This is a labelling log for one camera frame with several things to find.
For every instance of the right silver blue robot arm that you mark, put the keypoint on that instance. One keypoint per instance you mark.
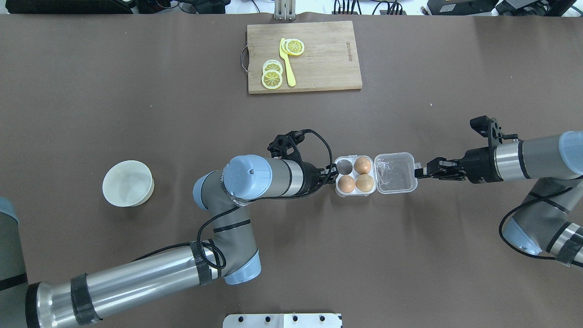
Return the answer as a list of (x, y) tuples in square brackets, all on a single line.
[(539, 227)]

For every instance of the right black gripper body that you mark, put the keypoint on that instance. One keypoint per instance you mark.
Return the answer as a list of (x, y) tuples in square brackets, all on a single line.
[(479, 166)]

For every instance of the brown egg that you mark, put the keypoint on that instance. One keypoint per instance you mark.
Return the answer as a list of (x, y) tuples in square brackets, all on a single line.
[(346, 184), (362, 165), (365, 183)]

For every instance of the white bowl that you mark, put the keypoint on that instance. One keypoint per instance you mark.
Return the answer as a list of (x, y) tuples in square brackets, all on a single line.
[(128, 184)]

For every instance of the yellow plastic knife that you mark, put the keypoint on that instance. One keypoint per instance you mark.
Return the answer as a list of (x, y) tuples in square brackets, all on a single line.
[(291, 81)]

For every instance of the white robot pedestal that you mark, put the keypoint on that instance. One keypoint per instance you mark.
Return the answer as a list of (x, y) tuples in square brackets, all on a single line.
[(283, 320)]

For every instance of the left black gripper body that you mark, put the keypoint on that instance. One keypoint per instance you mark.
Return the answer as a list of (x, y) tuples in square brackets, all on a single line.
[(311, 178)]

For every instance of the clear plastic egg box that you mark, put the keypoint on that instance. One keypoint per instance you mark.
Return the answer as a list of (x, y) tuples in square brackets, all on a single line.
[(393, 173)]

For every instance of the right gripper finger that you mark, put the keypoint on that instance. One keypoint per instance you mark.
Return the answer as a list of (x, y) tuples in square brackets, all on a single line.
[(442, 165), (448, 175)]

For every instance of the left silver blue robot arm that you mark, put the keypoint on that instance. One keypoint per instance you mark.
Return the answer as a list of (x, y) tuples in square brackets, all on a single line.
[(67, 228)]

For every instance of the bamboo cutting board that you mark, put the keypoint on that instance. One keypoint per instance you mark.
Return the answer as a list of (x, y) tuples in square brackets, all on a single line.
[(329, 63)]

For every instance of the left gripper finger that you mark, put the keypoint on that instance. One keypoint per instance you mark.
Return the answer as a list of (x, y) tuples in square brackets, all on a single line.
[(329, 179), (331, 170)]

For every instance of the aluminium frame post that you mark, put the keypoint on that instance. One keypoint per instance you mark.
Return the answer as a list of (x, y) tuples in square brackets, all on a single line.
[(285, 10)]

